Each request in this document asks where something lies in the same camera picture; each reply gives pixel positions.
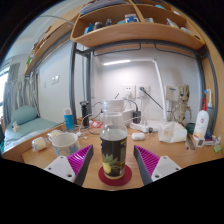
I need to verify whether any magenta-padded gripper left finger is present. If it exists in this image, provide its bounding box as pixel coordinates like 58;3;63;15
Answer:
43;144;95;187

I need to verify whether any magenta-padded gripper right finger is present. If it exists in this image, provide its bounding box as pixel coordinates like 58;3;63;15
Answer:
133;144;183;186

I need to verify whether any clear bottle with dark label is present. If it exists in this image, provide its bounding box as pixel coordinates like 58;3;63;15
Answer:
99;99;129;180

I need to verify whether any cream mug with blue map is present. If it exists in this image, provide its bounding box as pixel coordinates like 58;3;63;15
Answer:
51;132;81;158

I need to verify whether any wrapped bread roll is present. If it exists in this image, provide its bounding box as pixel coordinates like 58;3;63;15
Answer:
47;129;64;141
31;136;49;153

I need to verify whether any white crumpled bag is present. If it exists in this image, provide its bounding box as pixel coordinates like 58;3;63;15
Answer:
157;121;188;144

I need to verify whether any flat round red coaster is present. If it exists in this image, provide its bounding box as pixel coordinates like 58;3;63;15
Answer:
98;164;133;187

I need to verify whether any white earbud case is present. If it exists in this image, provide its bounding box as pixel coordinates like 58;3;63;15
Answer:
131;132;146;141

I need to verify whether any small white display device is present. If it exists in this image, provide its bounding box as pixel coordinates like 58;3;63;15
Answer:
195;137;206;148

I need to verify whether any white power strip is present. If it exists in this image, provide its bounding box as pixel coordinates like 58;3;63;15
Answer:
129;121;161;134

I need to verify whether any teal bed mattress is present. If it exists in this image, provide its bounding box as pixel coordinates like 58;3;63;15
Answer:
3;117;66;148

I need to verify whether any blue and white tube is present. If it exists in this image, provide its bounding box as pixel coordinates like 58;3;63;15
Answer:
63;107;75;133

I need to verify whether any white pump bottle red top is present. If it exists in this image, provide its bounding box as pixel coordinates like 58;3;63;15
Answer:
193;98;210;140

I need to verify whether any small green box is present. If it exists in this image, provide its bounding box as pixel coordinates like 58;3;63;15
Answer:
213;143;223;154

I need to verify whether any red and white packet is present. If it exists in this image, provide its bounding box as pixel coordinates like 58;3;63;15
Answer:
89;120;102;130

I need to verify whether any black charger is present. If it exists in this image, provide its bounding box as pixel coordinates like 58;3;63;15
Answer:
132;110;142;125

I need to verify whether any black electric shaver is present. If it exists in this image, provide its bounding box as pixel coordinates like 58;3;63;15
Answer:
79;100;91;128

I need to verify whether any small white plush toy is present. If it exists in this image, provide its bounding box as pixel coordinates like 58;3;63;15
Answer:
11;120;21;133

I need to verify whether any brown tree figurine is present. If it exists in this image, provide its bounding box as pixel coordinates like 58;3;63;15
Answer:
171;83;193;127

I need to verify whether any teal pillow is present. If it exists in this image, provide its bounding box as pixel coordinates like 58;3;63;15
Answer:
10;105;38;126

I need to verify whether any blue spray bottle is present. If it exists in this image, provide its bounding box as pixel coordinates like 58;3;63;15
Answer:
203;88;215;131

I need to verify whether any grey curtain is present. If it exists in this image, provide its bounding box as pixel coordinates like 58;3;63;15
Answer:
2;74;39;118

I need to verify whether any white desk lamp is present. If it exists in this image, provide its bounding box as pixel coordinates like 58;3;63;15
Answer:
101;58;168;129

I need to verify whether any wooden bunk board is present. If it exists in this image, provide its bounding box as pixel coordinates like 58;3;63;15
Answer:
23;4;83;77

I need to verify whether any wooden shelf unit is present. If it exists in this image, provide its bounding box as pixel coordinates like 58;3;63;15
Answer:
70;0;206;51

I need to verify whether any white wall socket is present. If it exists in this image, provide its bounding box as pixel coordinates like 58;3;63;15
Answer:
121;84;137;100
136;84;151;98

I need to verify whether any grey metal bunk frame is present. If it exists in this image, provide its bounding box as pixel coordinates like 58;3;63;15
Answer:
68;39;219;128

